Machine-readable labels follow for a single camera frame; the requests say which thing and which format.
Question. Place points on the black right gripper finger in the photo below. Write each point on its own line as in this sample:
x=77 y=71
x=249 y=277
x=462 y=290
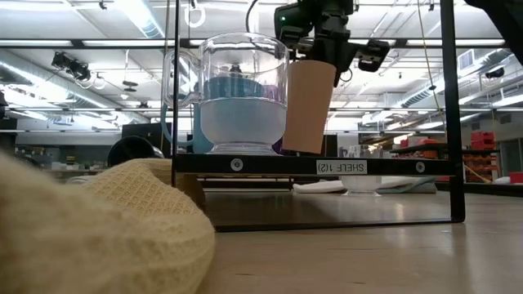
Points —
x=341 y=71

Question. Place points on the peach plastic cup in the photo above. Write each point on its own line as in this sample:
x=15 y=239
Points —
x=306 y=110

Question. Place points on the large clear glass mug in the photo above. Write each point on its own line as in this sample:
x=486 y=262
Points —
x=245 y=122

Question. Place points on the small clear glass cup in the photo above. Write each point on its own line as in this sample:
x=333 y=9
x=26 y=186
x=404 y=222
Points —
x=361 y=185

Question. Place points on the light blue plastic mug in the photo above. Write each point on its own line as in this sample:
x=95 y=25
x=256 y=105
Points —
x=201 y=134

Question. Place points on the black plastic tumbler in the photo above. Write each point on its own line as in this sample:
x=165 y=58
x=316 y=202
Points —
x=135 y=149

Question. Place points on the white cloth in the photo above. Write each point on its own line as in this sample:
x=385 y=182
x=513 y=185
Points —
x=314 y=187

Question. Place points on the light blue cloth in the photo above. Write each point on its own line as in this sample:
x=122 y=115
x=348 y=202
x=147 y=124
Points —
x=425 y=188

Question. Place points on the black ceiling spotlight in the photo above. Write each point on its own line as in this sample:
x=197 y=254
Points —
x=494 y=73
x=77 y=71

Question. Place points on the red storage bins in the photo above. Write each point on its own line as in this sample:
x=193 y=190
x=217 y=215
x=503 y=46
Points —
x=482 y=141

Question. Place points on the orange storage bins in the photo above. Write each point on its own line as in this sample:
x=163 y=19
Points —
x=480 y=161

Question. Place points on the red box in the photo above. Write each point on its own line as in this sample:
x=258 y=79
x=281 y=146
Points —
x=517 y=177

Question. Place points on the black computer tower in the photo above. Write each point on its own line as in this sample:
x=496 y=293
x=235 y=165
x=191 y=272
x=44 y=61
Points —
x=143 y=130

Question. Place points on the yellow waffle cloth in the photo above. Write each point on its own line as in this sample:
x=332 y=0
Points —
x=102 y=245

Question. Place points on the wooden shelf with black frame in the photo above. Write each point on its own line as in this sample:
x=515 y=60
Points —
x=286 y=165

